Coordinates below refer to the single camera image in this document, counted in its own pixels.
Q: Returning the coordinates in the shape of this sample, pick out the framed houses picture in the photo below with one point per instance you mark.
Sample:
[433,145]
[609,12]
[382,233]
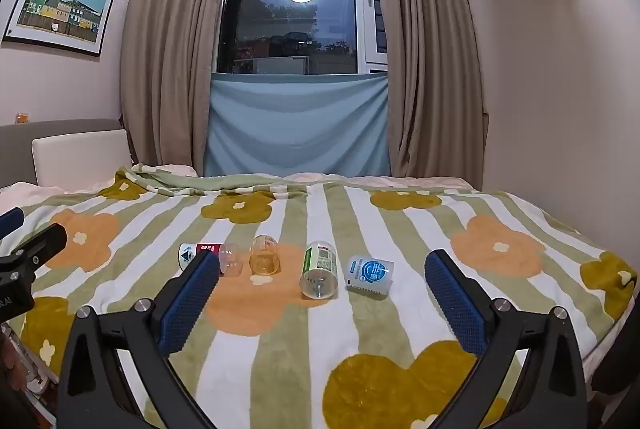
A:
[62,4]

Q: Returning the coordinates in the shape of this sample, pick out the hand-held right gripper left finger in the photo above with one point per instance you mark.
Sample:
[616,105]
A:
[187,304]

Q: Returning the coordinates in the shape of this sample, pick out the red label clear cup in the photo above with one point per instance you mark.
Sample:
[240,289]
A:
[210,255]

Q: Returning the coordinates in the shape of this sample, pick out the white cushion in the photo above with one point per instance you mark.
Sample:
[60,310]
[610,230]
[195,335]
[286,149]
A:
[80,156]

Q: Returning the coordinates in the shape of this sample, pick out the floral striped blanket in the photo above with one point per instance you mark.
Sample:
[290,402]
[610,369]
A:
[350,359]

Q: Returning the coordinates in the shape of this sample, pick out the amber clear cup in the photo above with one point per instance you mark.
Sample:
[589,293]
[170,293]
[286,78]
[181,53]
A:
[264,256]

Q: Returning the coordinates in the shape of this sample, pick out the white framed window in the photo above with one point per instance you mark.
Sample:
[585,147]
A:
[295,9]

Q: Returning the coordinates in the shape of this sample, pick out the green label clear cup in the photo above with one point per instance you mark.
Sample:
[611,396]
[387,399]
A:
[318,271]

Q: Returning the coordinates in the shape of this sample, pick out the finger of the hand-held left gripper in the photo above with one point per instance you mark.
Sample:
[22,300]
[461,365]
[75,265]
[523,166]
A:
[42,241]
[11,221]

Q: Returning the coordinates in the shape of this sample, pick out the grey headboard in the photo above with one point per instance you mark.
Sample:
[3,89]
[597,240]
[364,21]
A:
[60,126]

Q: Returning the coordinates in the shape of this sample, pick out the cream bed sheet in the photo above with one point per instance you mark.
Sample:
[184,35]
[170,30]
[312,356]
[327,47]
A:
[20,194]

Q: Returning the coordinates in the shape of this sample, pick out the small orange object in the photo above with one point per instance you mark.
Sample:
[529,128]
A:
[22,117]

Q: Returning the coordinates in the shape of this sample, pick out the light blue cloth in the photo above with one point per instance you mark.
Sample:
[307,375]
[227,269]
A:
[297,129]

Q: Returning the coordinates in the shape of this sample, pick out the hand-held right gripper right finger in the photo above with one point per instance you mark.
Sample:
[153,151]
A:
[457,304]

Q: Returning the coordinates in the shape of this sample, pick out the beige curtain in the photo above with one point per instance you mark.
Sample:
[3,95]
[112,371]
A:
[430,59]
[170,59]

